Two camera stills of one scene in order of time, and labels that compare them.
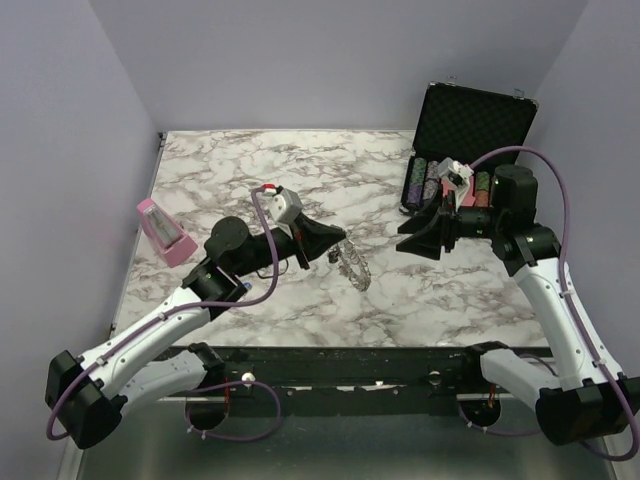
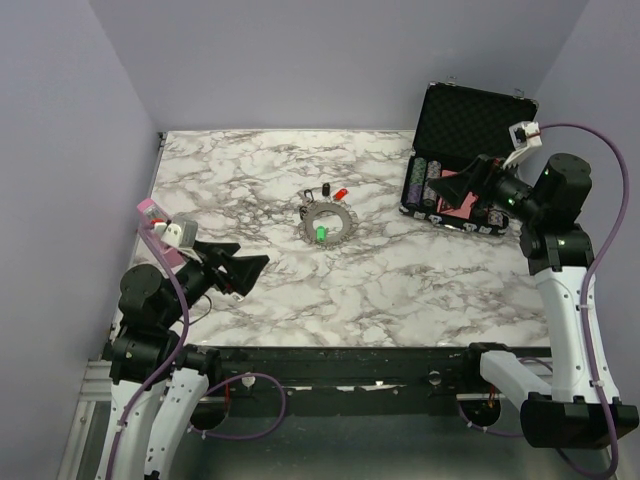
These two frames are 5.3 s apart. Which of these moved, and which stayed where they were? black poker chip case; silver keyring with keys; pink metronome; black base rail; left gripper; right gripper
Moved: left gripper; right gripper; silver keyring with keys
Stayed: black poker chip case; black base rail; pink metronome
